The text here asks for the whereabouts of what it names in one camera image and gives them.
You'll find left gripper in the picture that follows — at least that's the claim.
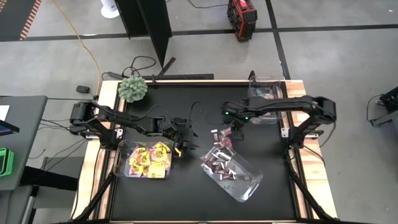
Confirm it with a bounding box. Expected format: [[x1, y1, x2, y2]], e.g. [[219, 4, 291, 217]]
[[164, 116, 200, 151]]

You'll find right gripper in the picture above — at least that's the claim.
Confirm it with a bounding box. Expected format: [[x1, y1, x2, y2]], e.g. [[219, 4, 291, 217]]
[[220, 100, 254, 142]]

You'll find clear plastic bin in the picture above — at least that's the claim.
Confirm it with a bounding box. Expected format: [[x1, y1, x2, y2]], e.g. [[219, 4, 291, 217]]
[[248, 75, 286, 125], [113, 139, 173, 180], [200, 144, 264, 203]]

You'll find black flat floor bar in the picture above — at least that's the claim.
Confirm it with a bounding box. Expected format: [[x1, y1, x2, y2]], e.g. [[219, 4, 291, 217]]
[[101, 72, 215, 81]]

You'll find green spiky artificial plant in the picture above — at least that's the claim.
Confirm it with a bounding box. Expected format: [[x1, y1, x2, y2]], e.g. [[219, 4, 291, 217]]
[[117, 75, 149, 104]]

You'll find wooden table board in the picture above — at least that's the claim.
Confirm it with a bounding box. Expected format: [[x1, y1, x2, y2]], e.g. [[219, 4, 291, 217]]
[[71, 80, 338, 220]]

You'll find red black power station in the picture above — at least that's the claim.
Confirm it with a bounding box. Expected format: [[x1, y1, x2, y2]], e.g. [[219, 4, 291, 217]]
[[226, 0, 258, 42]]

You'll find black desk base beam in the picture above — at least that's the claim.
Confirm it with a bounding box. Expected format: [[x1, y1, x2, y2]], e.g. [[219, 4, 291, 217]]
[[19, 166, 78, 191]]

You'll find white round fan base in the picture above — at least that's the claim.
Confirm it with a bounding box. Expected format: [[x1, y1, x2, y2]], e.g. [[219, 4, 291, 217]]
[[99, 0, 121, 19]]

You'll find black equipment cart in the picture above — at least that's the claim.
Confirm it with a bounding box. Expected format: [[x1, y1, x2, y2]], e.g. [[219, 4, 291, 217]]
[[366, 86, 398, 128]]

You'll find grey side desk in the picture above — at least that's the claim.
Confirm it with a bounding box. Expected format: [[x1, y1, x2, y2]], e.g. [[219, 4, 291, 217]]
[[0, 95, 49, 191]]

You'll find dark blue tablet device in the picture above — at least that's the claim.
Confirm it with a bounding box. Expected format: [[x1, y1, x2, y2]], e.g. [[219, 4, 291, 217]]
[[0, 119, 21, 137]]

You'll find green plastic crate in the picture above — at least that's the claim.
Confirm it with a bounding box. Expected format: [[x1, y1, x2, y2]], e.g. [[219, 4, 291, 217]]
[[0, 147, 16, 177]]

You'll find black mat with striped edge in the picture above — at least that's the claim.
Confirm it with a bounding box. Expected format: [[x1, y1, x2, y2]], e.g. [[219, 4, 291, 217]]
[[0, 0, 43, 41]]

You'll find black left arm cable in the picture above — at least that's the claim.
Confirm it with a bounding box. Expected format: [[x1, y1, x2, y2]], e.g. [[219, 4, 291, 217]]
[[136, 100, 204, 126]]

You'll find black coiled floor cable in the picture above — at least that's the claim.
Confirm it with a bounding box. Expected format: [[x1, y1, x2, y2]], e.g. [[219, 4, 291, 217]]
[[121, 55, 157, 78]]

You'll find black metal table frame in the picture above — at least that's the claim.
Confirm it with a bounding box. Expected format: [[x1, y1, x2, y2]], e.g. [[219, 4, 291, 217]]
[[70, 79, 340, 224]]

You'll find yellow extension cable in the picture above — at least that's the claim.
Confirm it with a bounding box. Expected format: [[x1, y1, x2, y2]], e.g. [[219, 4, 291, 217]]
[[51, 0, 102, 96]]

